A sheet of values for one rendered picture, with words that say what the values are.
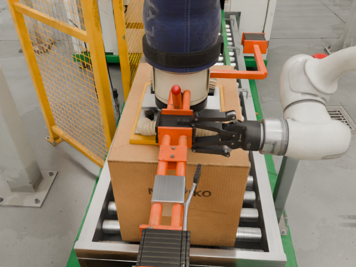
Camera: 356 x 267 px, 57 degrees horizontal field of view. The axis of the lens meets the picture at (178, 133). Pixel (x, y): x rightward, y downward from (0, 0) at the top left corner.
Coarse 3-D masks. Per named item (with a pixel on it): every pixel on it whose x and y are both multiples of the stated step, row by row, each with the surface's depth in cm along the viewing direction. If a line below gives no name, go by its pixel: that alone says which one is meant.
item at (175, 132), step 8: (160, 112) 82; (168, 112) 83; (176, 112) 83; (184, 112) 82; (192, 112) 82; (160, 120) 81; (160, 128) 76; (168, 128) 76; (176, 128) 76; (184, 128) 76; (192, 128) 77; (160, 136) 78; (176, 136) 78; (192, 136) 80; (160, 144) 79; (176, 144) 79; (192, 144) 80
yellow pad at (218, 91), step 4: (216, 88) 117; (220, 88) 118; (212, 92) 110; (216, 92) 115; (220, 92) 116; (220, 96) 114; (220, 100) 112; (220, 104) 110; (220, 108) 108; (224, 108) 108
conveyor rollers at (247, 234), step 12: (228, 36) 266; (252, 180) 140; (252, 192) 134; (240, 216) 126; (252, 216) 126; (108, 228) 122; (240, 228) 121; (252, 228) 121; (240, 240) 120; (252, 240) 119
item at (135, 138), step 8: (144, 88) 118; (152, 88) 112; (144, 112) 105; (152, 112) 101; (136, 120) 102; (152, 120) 102; (136, 128) 98; (136, 136) 96; (144, 136) 96; (152, 136) 96; (144, 144) 96; (152, 144) 96
